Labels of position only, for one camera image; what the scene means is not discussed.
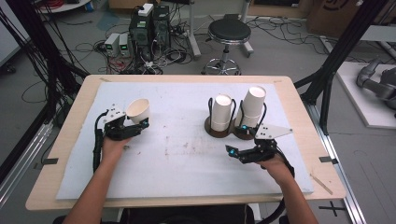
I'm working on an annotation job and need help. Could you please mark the white floor board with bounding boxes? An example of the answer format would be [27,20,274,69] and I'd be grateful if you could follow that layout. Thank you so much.
[335,61,396,131]

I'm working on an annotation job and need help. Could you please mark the tan tape strip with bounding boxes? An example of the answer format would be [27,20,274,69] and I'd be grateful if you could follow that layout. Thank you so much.
[309,173,333,196]

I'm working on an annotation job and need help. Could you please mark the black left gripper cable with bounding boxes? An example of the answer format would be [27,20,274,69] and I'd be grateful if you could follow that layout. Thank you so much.
[92,111,109,174]

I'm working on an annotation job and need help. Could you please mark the white table mat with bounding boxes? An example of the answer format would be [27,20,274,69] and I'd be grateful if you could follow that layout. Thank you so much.
[55,81,314,201]

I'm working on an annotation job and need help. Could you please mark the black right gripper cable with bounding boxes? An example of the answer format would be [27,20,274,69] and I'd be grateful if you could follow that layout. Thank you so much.
[255,146,296,224]

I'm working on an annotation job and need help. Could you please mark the black computer tower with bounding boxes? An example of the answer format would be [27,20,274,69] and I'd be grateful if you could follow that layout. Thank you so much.
[128,11,154,62]
[151,5,172,51]

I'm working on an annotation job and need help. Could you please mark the white paper cup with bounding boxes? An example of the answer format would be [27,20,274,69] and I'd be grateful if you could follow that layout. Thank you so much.
[125,98,151,125]

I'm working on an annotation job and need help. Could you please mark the person's right hand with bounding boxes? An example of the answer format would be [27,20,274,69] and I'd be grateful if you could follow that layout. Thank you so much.
[258,153,296,189]

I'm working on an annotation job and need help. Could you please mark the tall stack of white cups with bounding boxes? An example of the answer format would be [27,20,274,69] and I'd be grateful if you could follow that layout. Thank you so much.
[234,85,267,129]

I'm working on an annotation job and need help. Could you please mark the white round table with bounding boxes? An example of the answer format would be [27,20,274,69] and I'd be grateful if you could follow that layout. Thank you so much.
[36,0,92,14]

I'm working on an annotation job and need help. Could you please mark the black tape cross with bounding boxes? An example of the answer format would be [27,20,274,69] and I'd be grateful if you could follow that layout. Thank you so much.
[319,200,347,217]

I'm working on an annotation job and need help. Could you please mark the aluminium rail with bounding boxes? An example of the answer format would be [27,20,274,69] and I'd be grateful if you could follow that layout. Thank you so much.
[0,120,54,208]
[304,102,368,224]

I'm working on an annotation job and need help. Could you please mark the person's left hand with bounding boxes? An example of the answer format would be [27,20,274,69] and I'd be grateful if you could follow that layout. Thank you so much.
[101,135,133,166]

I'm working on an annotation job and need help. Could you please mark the white box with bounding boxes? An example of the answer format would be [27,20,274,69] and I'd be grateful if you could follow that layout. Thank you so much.
[137,3,155,18]

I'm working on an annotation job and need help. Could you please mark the white desk leg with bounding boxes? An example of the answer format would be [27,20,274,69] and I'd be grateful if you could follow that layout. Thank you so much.
[238,0,255,59]
[186,0,203,61]

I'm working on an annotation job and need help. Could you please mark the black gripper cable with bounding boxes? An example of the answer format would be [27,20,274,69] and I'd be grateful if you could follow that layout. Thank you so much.
[92,111,109,174]
[255,146,296,224]

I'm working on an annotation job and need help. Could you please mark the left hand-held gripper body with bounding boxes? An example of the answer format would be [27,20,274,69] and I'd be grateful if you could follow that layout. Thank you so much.
[103,104,145,142]

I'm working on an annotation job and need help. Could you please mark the short stack of white cups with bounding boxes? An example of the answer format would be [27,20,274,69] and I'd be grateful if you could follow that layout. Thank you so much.
[210,93,234,133]

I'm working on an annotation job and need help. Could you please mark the person's dark clothing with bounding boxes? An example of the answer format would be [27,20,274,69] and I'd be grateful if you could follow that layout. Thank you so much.
[120,203,255,224]

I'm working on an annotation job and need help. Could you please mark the grey power supply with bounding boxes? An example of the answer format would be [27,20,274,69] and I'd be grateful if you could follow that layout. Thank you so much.
[104,33,121,58]
[118,33,132,58]

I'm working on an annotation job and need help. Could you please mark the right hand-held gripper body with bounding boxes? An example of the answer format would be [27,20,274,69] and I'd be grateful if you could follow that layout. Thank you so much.
[237,123,294,165]

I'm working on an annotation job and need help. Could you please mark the black frame post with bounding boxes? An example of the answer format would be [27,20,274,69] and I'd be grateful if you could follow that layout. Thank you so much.
[293,0,390,135]
[5,0,90,94]

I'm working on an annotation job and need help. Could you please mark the tangle of cables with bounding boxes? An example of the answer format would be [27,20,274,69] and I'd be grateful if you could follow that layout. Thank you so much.
[92,18,195,76]

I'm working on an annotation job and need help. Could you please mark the cardboard box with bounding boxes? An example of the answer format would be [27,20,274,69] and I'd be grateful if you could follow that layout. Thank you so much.
[305,0,376,39]

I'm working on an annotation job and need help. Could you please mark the black floor cables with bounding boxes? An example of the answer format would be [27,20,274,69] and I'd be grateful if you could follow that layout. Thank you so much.
[248,15,354,61]

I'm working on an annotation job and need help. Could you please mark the black round stool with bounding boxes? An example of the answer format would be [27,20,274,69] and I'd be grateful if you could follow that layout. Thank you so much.
[201,18,252,76]

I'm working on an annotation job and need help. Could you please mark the black wire cup holder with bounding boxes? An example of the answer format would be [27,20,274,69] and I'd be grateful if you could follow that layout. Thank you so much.
[204,97,238,139]
[232,99,268,141]

